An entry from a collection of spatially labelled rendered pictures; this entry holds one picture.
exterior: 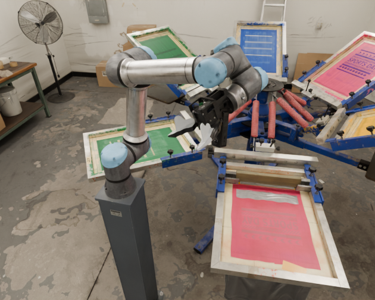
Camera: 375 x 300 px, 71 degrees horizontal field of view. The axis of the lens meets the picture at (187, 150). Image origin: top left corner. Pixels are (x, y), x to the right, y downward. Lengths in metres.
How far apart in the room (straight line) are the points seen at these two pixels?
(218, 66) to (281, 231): 1.03
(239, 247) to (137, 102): 0.85
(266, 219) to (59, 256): 1.87
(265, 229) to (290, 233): 0.12
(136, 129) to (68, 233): 1.84
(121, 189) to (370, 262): 2.29
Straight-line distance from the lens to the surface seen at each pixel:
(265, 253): 1.42
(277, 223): 1.55
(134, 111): 1.15
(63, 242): 2.82
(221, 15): 5.45
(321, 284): 1.38
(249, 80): 0.84
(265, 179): 1.67
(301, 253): 1.47
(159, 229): 2.67
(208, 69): 0.71
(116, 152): 1.19
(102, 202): 1.34
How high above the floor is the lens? 2.10
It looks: 35 degrees down
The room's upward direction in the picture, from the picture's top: straight up
